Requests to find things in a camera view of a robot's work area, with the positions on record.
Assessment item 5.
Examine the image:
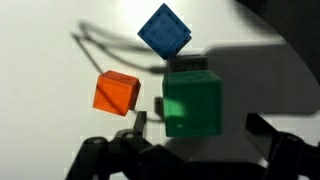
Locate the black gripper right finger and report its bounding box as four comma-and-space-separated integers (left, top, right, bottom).
244, 113, 320, 180

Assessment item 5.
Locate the dark green toy block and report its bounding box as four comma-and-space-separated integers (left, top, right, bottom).
162, 70, 223, 137

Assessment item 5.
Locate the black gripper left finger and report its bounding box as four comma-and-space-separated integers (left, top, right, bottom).
65, 111, 187, 180

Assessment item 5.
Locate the blue toy block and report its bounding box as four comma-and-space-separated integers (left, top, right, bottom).
138, 3, 192, 60

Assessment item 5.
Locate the orange toy block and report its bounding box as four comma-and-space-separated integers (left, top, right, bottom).
93, 70, 141, 116

